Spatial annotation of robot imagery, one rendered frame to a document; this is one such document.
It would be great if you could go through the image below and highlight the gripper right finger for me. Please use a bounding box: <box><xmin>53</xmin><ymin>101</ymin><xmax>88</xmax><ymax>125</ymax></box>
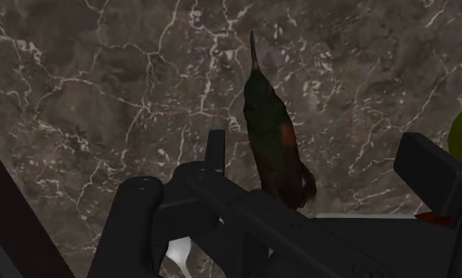
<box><xmin>393</xmin><ymin>132</ymin><xmax>462</xmax><ymax>278</ymax></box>

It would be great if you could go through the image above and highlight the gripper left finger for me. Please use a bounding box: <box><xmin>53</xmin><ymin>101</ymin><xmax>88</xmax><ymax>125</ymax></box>
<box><xmin>87</xmin><ymin>130</ymin><xmax>385</xmax><ymax>278</ymax></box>

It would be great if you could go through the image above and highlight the red object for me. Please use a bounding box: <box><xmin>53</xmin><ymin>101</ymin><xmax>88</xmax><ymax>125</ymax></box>
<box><xmin>413</xmin><ymin>210</ymin><xmax>454</xmax><ymax>227</ymax></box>

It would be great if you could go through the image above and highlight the white curved object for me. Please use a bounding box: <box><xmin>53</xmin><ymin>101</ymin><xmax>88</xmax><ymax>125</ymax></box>
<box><xmin>164</xmin><ymin>236</ymin><xmax>195</xmax><ymax>278</ymax></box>

